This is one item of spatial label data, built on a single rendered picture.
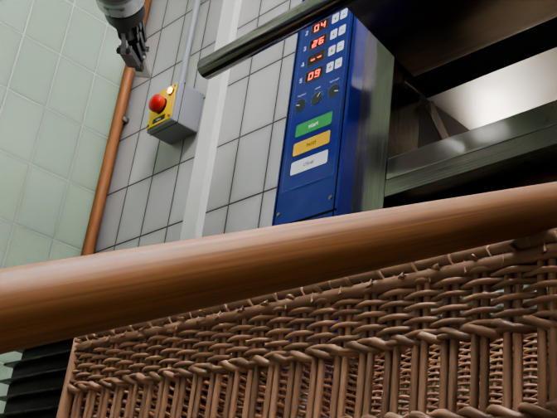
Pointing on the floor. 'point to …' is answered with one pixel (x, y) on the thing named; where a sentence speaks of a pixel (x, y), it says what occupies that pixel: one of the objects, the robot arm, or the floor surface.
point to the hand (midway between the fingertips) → (141, 65)
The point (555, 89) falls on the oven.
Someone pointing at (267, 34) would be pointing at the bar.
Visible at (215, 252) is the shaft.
